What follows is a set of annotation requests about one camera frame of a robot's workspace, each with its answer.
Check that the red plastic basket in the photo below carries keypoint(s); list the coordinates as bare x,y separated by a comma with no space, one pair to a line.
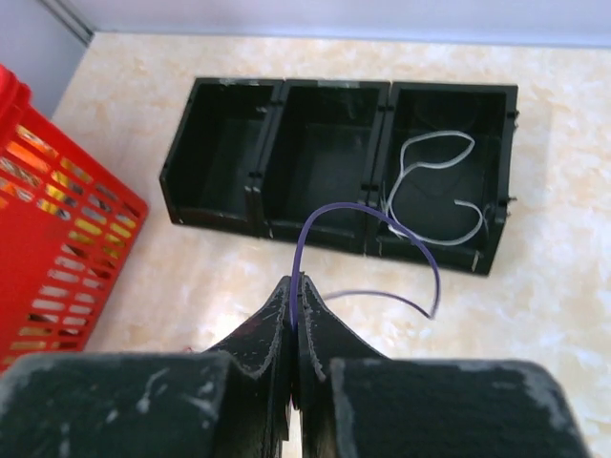
67,227

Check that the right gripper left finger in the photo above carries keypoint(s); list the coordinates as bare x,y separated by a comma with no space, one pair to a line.
230,400

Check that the black three-compartment tray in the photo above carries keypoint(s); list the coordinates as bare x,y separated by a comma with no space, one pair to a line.
384,168

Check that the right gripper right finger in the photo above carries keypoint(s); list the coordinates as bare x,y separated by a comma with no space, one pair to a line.
356,402

